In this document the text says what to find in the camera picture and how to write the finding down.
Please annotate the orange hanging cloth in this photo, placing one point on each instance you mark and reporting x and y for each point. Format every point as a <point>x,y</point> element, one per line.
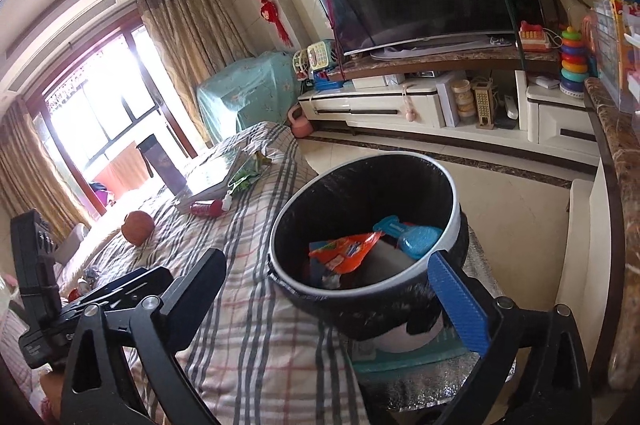
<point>122,167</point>

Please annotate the teal cloth covered furniture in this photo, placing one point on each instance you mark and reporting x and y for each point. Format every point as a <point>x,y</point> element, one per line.
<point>245,95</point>

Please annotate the light blue plastic packet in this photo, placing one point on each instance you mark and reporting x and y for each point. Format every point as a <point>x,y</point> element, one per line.
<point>412,237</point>

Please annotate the small white bottle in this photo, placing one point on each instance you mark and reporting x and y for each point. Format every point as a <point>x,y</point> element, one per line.
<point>228,202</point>

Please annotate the white television cabinet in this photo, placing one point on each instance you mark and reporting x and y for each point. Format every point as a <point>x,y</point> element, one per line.
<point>380,105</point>

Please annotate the green snack bag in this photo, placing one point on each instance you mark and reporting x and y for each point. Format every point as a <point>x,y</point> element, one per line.
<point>247,175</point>

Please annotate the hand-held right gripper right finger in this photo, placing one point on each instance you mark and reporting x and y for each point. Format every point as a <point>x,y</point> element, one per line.
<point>460,300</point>

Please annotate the orange fruit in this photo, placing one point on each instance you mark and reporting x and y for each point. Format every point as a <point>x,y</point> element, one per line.
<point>137,228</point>

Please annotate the stacked round jars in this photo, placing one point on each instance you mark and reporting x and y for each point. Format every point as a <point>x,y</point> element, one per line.
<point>462,100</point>

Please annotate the person's left hand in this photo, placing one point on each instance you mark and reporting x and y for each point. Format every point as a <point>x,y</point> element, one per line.
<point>50,387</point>

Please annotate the beige curtain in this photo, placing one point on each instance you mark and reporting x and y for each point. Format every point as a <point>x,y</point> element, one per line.
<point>35,170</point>
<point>190,45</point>

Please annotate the purple thermos bottle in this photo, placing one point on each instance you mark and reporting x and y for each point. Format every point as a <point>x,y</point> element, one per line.
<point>165,170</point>

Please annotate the green picture book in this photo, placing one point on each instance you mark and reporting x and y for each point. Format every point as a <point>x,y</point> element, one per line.
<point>210,177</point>

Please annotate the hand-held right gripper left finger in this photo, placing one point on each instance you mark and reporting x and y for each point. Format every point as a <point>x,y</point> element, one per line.
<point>200,285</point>

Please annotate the white trash bin black liner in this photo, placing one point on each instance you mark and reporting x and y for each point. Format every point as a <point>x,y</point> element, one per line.
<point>360,195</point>

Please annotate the brown framed window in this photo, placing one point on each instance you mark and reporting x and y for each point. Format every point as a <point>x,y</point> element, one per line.
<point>105,115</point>

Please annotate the white box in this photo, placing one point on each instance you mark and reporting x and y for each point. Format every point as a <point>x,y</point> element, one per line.
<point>445,102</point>

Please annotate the yellow green toy phone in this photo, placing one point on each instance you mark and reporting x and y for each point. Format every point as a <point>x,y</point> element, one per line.
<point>320,54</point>

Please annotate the silver foil covered stool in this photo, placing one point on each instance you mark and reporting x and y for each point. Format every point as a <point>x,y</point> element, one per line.
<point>482,265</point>

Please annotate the blue toy cash register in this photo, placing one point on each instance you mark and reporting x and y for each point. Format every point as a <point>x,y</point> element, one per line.
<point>327,81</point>

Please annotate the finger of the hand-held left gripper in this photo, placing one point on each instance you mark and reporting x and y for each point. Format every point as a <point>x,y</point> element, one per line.
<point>150,285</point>
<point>107,286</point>

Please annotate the small red bottle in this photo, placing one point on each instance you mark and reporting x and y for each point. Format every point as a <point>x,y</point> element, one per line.
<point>206,208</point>

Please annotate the pink checked bedding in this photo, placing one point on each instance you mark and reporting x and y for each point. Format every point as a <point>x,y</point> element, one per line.
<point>15,355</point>

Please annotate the crumpled silver blue wrapper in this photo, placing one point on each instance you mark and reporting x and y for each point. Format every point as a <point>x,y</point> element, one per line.
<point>91,275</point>

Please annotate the grey pillow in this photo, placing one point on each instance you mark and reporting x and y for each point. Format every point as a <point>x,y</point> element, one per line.
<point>72,242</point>

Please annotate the red snack bag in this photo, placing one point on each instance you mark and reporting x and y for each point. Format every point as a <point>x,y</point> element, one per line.
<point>345,250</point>

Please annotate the white remote control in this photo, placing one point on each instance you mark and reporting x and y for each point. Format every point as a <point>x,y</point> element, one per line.
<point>510,107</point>

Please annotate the pink kettlebell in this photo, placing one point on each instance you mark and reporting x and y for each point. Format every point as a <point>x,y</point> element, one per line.
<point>301,122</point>

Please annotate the ceiling air vent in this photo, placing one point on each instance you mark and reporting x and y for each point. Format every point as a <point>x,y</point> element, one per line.
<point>60,27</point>

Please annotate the colourful toy storage box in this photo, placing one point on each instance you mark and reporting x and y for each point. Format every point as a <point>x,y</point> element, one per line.
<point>615,45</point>

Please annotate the marble top side cabinet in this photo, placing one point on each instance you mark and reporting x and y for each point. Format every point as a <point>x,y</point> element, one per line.
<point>620,205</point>

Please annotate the green yellow round toy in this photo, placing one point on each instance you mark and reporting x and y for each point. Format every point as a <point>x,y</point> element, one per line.
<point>300,65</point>

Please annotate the orange toy telephone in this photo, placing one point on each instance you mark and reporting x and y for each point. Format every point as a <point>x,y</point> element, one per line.
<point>535,36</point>

